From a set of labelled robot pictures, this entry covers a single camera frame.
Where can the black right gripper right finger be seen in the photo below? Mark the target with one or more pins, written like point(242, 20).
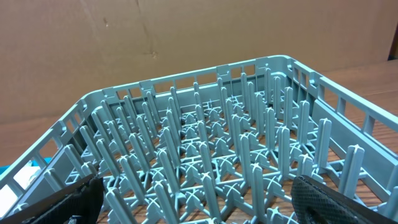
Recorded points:
point(314, 202)

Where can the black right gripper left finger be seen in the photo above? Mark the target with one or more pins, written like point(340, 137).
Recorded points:
point(80, 202)

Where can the teal plastic tray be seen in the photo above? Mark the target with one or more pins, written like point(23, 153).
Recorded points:
point(30, 163)

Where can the grey plastic dishwasher rack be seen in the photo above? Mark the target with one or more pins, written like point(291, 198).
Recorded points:
point(213, 141)

